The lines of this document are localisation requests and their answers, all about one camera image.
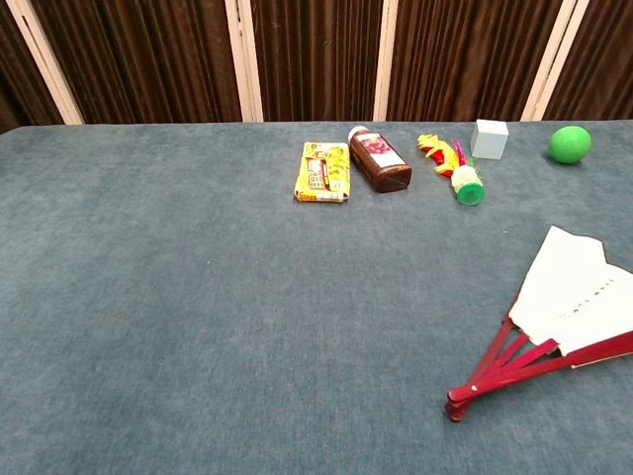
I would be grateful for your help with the yellow snack packet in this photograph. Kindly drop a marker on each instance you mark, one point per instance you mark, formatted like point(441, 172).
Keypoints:
point(321, 173)

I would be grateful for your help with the blue felt table cover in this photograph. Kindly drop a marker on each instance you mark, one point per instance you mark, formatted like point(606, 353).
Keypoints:
point(198, 297)

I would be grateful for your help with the feather shuttlecock with green base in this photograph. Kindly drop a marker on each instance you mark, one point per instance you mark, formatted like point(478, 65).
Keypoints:
point(467, 185)

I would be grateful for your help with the green ball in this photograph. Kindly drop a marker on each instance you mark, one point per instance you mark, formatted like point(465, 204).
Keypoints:
point(569, 144)

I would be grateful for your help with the brown pleated curtain panel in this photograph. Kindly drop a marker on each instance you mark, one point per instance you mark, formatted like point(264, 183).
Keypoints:
point(608, 59)
point(17, 74)
point(148, 59)
point(470, 59)
point(316, 59)

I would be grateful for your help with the light blue cube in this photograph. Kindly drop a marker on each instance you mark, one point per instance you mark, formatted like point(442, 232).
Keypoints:
point(488, 141)

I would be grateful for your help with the brown bottle with white cap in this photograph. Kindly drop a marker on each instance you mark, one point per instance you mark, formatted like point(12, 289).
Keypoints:
point(381, 158)

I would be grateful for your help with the red ribbed paper folding fan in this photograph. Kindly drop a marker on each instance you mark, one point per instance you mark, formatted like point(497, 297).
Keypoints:
point(569, 287)

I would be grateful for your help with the white screen frame post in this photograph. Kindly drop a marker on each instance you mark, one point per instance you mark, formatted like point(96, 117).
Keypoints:
point(244, 64)
point(387, 64)
point(47, 64)
point(550, 64)

